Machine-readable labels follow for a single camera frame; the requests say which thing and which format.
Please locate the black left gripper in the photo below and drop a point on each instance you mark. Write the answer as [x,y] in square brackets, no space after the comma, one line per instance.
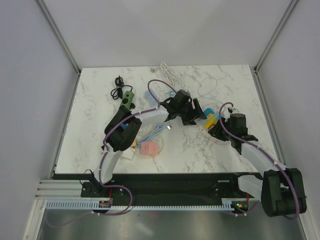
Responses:
[190,119]

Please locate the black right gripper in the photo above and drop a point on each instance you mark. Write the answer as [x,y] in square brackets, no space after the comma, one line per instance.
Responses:
[215,131]

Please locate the blue plug adapter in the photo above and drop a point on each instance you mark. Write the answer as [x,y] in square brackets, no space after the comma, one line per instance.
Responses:
[208,111]

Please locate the yellow cube socket hub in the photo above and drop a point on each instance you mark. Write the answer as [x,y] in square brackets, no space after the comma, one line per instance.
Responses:
[212,120]

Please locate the teal power strip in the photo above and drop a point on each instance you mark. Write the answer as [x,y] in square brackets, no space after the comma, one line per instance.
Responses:
[171,93]

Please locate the light blue power strip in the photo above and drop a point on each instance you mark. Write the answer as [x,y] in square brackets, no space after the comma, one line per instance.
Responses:
[151,97]

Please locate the pink cube socket adapter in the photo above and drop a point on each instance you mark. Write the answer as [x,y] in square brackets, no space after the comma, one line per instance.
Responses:
[149,148]

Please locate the yellow charger plug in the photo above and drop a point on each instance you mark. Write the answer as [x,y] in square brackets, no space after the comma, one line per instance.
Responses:
[133,145]

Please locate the green power strip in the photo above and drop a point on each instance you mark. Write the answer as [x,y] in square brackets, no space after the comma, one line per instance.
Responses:
[127,100]

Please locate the blue cube socket adapter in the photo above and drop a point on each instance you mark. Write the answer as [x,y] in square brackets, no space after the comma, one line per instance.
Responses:
[124,125]

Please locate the white charger block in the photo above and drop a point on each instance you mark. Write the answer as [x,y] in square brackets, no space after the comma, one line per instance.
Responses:
[127,155]

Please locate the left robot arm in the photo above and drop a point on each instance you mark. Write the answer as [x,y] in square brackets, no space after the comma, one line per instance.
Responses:
[117,139]

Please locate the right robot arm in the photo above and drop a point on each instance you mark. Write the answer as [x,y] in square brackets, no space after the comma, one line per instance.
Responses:
[280,188]

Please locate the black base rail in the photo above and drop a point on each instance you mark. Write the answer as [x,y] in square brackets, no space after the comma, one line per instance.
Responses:
[167,189]

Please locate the white slotted cable duct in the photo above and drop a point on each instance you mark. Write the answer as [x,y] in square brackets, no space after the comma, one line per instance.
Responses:
[94,204]

